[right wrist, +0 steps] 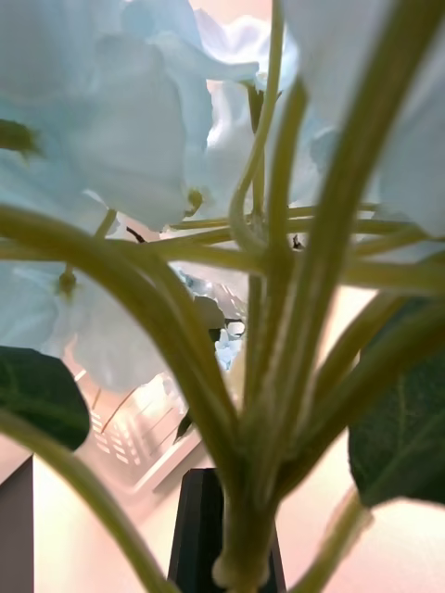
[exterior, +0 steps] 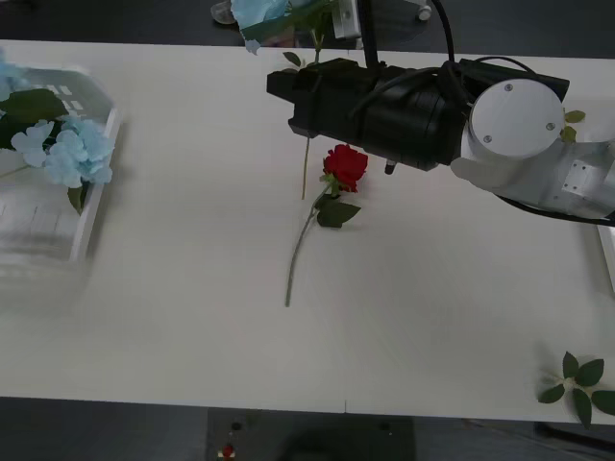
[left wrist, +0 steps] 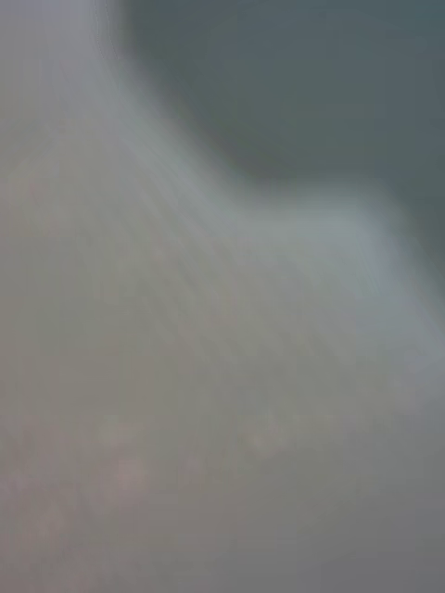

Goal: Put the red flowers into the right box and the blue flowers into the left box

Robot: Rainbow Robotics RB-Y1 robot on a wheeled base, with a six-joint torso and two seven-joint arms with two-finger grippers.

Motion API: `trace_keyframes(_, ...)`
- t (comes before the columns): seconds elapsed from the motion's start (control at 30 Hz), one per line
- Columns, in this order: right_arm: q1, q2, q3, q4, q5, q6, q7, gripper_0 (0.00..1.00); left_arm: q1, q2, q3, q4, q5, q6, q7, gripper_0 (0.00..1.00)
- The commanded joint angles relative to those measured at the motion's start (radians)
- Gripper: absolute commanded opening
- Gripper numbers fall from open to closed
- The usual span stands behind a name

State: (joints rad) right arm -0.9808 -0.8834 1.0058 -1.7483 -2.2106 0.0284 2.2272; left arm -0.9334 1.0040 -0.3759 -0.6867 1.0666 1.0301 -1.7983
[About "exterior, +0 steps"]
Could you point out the dark robot base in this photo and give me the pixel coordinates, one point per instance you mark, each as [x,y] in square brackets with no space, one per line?
[250,437]

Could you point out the pale blue flower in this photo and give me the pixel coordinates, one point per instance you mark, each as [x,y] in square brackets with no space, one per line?
[254,14]
[81,149]

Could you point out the loose green leaf twig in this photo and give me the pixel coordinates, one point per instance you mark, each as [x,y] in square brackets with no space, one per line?
[291,58]
[574,115]
[572,367]

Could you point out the shallow white box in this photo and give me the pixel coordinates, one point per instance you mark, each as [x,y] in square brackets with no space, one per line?
[607,249]
[48,230]

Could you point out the red rose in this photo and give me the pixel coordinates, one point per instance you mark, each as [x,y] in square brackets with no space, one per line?
[346,165]

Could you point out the wheeled stand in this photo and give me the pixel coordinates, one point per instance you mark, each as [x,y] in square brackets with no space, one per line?
[423,13]

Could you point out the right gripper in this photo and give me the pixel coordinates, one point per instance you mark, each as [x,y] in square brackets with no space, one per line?
[331,105]

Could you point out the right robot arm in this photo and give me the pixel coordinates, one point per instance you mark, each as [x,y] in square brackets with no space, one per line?
[514,120]

